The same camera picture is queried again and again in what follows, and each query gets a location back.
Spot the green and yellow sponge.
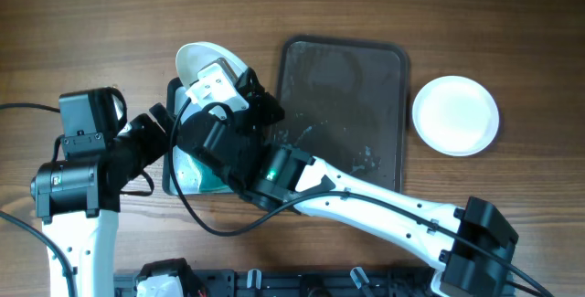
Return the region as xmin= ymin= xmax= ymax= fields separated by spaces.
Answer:
xmin=193 ymin=160 xmax=231 ymax=194

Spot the white plate top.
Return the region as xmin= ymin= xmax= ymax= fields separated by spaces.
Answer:
xmin=175 ymin=42 xmax=248 ymax=112

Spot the white plate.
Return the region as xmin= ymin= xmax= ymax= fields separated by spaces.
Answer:
xmin=175 ymin=42 xmax=248 ymax=112
xmin=411 ymin=76 xmax=501 ymax=157

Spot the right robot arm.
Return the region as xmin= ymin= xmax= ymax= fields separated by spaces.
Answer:
xmin=174 ymin=64 xmax=518 ymax=296

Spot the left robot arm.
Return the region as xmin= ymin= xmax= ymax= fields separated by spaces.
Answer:
xmin=31 ymin=87 xmax=168 ymax=296

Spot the black-rimmed metal wash tray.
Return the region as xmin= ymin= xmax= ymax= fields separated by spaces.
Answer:
xmin=161 ymin=76 xmax=257 ymax=196

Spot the dark brown serving tray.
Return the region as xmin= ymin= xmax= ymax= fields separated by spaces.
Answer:
xmin=270 ymin=35 xmax=410 ymax=193

